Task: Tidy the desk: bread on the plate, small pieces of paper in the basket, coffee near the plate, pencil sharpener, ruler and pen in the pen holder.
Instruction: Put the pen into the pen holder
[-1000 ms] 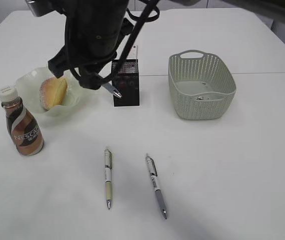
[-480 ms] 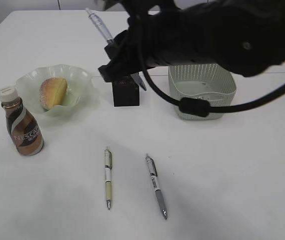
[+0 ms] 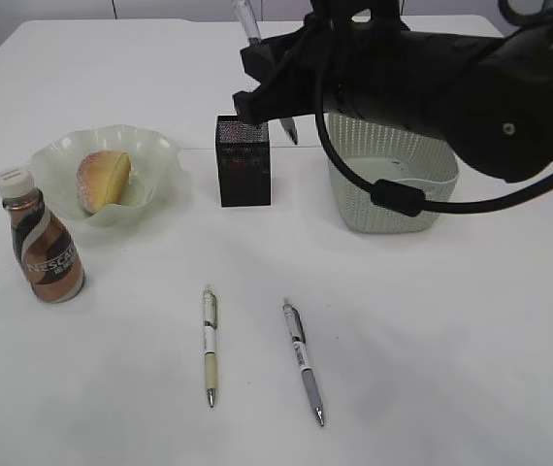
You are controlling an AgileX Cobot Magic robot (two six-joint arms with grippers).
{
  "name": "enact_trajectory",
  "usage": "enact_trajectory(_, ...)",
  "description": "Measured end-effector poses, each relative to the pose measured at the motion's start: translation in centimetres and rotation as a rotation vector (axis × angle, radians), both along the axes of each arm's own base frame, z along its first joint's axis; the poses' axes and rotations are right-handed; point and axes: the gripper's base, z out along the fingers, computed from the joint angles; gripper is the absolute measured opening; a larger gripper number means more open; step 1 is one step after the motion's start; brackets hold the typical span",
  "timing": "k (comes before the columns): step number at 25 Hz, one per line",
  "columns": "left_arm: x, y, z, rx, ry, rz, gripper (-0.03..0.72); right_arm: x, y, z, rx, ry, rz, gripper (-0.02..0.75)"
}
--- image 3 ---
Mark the cream yellow ballpoint pen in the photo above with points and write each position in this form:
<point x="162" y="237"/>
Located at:
<point x="210" y="323"/>

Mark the white grey mechanical pen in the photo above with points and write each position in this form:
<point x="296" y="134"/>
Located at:
<point x="299" y="343"/>

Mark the pale green wavy glass plate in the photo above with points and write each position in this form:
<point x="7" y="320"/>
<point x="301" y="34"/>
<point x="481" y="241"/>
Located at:
<point x="157" y="182"/>

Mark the blue-grey ballpoint pen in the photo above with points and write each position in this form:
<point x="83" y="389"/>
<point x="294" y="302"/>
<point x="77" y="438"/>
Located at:
<point x="248" y="21"/>

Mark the brown Nescafe coffee bottle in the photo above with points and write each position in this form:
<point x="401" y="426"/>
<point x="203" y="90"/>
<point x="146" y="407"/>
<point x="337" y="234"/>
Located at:
<point x="43" y="247"/>

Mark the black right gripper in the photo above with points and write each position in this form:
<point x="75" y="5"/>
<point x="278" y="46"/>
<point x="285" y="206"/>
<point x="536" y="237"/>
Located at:
<point x="287" y="68"/>

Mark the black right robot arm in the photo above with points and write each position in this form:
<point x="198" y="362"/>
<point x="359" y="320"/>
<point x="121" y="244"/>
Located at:
<point x="490" y="99"/>

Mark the grey-green woven plastic basket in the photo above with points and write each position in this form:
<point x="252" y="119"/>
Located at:
<point x="401" y="167"/>

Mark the black mesh pen holder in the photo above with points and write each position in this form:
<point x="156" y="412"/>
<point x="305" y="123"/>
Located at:
<point x="243" y="163"/>

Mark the yellow bread roll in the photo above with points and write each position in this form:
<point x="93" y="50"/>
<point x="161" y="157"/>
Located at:
<point x="101" y="179"/>

